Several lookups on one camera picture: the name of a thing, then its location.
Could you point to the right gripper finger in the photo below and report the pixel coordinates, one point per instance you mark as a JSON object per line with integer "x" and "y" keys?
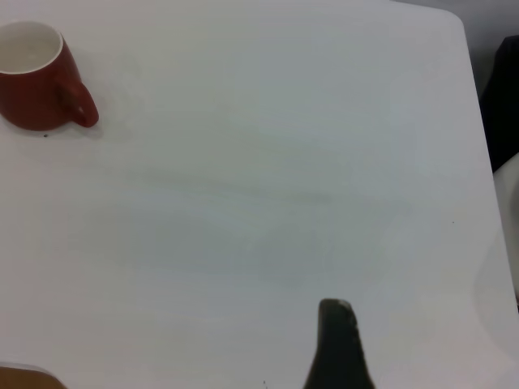
{"x": 338, "y": 356}

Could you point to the red ceramic mug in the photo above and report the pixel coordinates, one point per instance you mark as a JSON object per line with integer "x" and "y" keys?
{"x": 36, "y": 97}

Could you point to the black background object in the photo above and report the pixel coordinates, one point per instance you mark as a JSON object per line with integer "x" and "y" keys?
{"x": 503, "y": 101}

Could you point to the orange brown rounded object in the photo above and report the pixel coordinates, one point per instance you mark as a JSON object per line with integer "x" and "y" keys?
{"x": 24, "y": 379}

